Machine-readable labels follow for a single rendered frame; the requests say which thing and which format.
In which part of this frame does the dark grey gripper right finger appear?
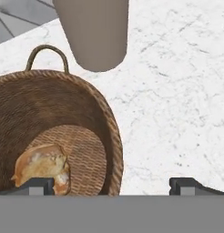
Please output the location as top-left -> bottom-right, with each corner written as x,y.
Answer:
168,177 -> 224,197

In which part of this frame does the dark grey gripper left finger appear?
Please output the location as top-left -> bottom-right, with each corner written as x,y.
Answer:
0,177 -> 56,197

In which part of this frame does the golden crusty bread piece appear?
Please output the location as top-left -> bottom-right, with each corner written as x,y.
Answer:
11,143 -> 71,197

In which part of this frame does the brown woven wicker basket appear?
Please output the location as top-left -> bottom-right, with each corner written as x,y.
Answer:
0,44 -> 124,197

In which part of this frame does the taupe rounded stool seat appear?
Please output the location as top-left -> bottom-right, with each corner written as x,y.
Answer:
52,0 -> 130,73

